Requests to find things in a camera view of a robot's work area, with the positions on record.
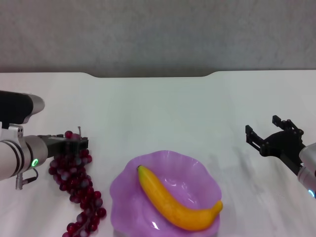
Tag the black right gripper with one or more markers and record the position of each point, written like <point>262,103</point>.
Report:
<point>281,145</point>

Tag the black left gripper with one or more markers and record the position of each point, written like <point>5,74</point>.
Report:
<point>55,146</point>

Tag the red grape bunch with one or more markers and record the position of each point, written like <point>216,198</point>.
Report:
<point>74,177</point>

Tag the yellow banana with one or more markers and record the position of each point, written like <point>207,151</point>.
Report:
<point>170,197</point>

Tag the purple wavy plastic plate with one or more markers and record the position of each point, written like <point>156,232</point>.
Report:
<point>128,197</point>

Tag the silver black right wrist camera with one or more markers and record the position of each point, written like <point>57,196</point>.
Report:
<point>308,155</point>

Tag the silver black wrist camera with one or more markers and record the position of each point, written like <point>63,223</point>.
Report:
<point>17,108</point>
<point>308,155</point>

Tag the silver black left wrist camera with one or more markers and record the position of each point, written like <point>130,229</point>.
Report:
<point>17,108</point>

